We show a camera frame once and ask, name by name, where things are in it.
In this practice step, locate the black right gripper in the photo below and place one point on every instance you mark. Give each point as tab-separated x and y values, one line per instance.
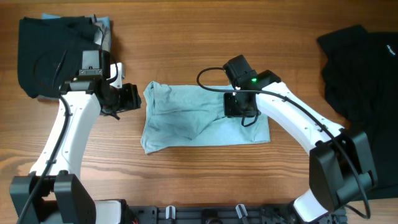
231	111

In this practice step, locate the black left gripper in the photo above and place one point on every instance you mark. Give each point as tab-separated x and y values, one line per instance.
132	99

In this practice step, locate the light blue t-shirt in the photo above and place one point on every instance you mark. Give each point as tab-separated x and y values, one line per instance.
187	115

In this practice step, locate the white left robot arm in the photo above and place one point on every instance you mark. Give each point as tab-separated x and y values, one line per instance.
52	192

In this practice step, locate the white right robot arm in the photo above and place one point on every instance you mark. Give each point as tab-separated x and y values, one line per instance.
341	166

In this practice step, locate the black clothes pile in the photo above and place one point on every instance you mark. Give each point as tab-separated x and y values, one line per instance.
361	85

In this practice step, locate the folded grey garment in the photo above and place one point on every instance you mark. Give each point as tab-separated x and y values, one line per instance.
103	35

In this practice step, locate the folded light blue garment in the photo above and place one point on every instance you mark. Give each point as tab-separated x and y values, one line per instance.
104	20

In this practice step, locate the folded black garment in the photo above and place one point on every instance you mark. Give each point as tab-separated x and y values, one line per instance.
50	52

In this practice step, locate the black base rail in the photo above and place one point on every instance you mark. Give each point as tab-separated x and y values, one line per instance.
239	214

